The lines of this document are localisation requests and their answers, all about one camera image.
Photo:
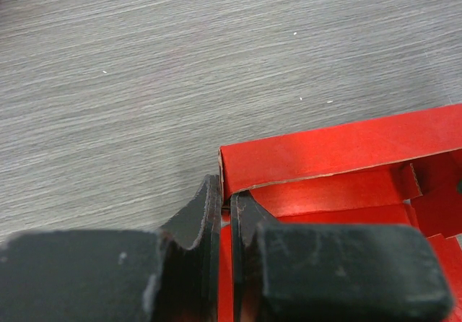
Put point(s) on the red paper box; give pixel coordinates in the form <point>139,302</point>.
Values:
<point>370,214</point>

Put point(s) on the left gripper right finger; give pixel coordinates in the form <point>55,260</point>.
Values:
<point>258,289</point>

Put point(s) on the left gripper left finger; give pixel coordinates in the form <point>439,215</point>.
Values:
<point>188,286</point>

